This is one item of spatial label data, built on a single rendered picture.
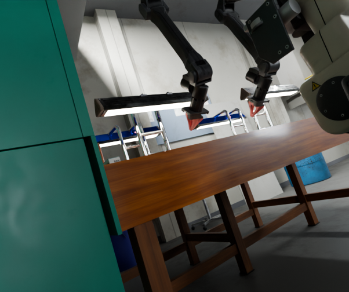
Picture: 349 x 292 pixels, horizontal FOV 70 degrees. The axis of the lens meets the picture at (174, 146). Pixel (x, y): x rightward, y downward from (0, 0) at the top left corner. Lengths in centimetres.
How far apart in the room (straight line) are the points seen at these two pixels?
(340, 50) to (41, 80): 71
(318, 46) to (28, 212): 77
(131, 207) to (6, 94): 41
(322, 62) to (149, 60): 375
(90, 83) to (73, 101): 309
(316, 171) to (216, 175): 369
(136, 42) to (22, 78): 377
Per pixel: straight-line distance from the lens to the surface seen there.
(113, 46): 403
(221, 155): 93
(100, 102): 113
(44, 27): 83
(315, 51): 74
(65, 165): 65
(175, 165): 80
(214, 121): 220
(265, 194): 416
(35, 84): 72
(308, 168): 449
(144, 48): 441
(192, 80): 95
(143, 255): 74
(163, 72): 431
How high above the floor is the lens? 65
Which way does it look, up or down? 8 degrees up
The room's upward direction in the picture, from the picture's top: 18 degrees counter-clockwise
